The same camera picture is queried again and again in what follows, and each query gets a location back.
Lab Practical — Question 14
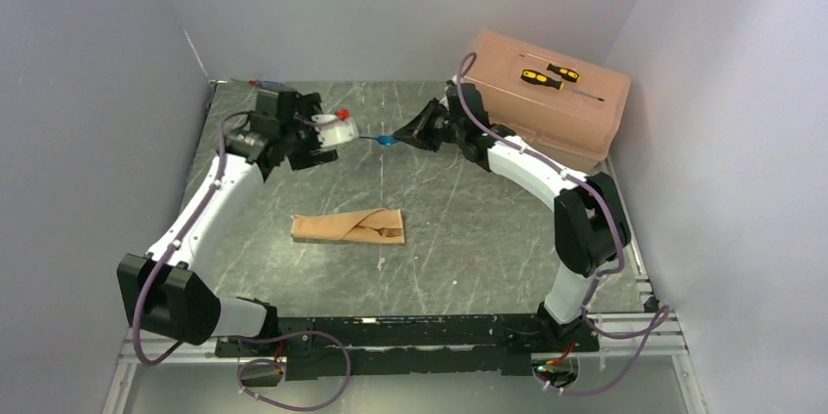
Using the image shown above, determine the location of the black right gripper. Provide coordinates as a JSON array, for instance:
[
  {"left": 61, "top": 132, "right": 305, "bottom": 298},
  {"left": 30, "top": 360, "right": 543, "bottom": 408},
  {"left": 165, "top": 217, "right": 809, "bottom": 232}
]
[{"left": 393, "top": 97, "right": 466, "bottom": 153}]

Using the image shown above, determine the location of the blue plastic fork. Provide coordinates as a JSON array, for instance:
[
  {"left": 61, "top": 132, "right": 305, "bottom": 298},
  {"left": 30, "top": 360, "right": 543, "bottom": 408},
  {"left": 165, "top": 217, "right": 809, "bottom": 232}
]
[{"left": 359, "top": 135, "right": 399, "bottom": 146}]

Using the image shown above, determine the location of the peach satin napkin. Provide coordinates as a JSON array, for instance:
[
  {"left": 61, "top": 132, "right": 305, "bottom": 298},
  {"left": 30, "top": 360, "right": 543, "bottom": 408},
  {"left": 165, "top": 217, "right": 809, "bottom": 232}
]
[{"left": 290, "top": 208, "right": 405, "bottom": 245}]

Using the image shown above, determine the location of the gold metal fork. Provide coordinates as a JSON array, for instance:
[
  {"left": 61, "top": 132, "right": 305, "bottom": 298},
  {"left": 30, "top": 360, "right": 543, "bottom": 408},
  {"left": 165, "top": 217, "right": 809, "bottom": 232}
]
[{"left": 358, "top": 226, "right": 404, "bottom": 238}]

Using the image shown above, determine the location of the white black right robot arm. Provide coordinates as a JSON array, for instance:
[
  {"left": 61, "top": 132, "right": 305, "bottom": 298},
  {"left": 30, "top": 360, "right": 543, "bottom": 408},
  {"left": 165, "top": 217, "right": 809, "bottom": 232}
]
[{"left": 393, "top": 83, "right": 631, "bottom": 351}]

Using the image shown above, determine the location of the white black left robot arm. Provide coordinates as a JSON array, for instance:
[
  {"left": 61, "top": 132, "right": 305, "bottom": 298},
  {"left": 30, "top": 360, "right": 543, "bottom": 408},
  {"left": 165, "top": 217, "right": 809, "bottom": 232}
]
[{"left": 117, "top": 88, "right": 358, "bottom": 355}]

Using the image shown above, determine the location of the red blue screwdriver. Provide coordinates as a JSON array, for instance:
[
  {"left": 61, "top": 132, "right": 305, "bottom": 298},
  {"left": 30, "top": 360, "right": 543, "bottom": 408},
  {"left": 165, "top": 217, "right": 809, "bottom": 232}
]
[{"left": 247, "top": 80, "right": 288, "bottom": 92}]

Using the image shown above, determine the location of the large yellow black screwdriver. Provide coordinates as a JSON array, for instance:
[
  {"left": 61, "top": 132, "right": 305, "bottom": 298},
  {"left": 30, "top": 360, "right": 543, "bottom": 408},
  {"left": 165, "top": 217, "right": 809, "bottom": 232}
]
[{"left": 520, "top": 69, "right": 604, "bottom": 102}]

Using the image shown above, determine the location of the peach plastic toolbox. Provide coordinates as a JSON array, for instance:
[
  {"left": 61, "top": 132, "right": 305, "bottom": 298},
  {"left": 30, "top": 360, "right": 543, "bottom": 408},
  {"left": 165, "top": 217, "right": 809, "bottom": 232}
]
[{"left": 464, "top": 30, "right": 631, "bottom": 172}]

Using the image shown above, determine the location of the small yellow black screwdriver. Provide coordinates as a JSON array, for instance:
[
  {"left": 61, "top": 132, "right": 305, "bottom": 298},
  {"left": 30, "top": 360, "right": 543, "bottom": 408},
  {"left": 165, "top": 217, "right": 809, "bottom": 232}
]
[{"left": 521, "top": 53, "right": 580, "bottom": 83}]

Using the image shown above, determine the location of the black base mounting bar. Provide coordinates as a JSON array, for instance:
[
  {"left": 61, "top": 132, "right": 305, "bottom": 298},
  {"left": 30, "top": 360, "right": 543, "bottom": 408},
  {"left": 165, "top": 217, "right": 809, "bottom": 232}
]
[{"left": 216, "top": 312, "right": 600, "bottom": 381}]

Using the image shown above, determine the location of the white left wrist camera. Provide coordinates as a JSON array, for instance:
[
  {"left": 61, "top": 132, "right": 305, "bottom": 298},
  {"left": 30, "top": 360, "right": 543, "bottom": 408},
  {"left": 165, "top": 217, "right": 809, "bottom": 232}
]
[{"left": 311, "top": 108, "right": 359, "bottom": 148}]

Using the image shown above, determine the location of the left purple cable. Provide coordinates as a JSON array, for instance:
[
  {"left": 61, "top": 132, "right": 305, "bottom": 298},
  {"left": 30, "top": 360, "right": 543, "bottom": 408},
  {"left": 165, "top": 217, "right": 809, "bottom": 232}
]
[{"left": 132, "top": 109, "right": 353, "bottom": 412}]

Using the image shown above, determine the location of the purple cable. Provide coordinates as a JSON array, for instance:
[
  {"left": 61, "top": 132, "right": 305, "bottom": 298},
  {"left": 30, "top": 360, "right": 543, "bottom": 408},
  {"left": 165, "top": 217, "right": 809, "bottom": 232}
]
[
  {"left": 456, "top": 52, "right": 673, "bottom": 398},
  {"left": 132, "top": 109, "right": 353, "bottom": 412}
]

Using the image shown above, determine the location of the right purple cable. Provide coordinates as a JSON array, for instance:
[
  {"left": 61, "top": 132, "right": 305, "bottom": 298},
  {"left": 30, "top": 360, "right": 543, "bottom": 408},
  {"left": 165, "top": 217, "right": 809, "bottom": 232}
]
[{"left": 456, "top": 52, "right": 673, "bottom": 398}]

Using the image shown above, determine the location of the aluminium frame rail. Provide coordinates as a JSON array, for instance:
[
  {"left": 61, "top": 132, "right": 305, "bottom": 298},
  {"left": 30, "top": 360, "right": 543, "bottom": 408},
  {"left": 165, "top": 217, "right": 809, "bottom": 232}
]
[{"left": 102, "top": 269, "right": 710, "bottom": 414}]

